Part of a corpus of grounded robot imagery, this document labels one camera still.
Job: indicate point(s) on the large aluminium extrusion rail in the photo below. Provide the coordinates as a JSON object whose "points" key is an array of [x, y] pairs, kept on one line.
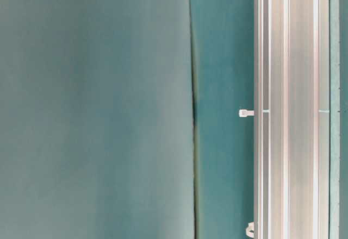
{"points": [[291, 118]]}

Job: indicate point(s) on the teal table cloth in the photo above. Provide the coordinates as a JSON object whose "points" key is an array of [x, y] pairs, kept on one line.
{"points": [[120, 118]]}

